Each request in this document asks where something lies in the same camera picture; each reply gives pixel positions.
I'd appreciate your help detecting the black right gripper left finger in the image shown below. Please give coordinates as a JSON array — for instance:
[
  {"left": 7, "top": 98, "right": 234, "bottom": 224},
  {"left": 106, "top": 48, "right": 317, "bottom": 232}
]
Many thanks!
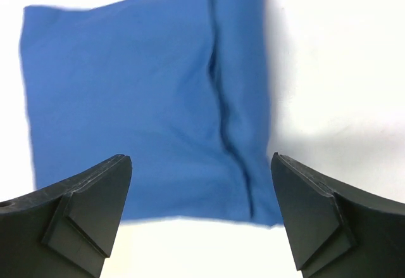
[{"left": 1, "top": 155, "right": 132, "bottom": 278}]

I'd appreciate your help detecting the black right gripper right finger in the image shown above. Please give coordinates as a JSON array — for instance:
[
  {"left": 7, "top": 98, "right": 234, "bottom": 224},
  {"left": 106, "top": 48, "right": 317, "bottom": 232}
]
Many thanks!
[{"left": 271, "top": 153, "right": 404, "bottom": 278}]

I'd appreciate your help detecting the blue surgical wrap cloth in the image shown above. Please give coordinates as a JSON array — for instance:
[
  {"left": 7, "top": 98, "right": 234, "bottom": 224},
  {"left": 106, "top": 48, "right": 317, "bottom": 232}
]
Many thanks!
[{"left": 20, "top": 0, "right": 283, "bottom": 226}]

